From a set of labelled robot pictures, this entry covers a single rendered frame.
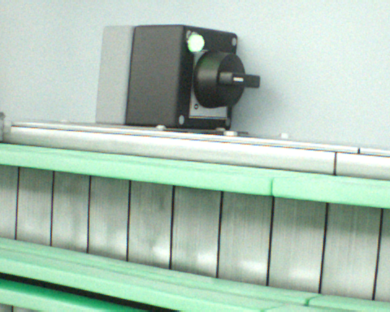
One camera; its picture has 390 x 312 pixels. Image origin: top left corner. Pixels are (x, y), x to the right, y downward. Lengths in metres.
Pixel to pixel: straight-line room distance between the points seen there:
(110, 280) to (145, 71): 0.20
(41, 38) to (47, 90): 0.05
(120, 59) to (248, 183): 0.25
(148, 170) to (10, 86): 0.40
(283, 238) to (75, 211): 0.18
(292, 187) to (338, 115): 0.23
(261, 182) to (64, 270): 0.16
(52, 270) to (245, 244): 0.13
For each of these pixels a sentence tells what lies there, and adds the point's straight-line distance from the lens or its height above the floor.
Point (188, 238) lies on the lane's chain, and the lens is 0.71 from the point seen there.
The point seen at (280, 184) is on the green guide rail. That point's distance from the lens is 0.58.
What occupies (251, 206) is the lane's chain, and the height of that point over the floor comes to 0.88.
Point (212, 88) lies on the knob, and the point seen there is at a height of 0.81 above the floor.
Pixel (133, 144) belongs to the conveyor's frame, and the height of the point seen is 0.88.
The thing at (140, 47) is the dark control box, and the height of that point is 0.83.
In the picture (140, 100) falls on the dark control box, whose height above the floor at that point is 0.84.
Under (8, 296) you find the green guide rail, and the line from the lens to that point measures 0.71.
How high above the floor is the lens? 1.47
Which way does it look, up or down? 60 degrees down
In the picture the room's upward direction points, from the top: 91 degrees counter-clockwise
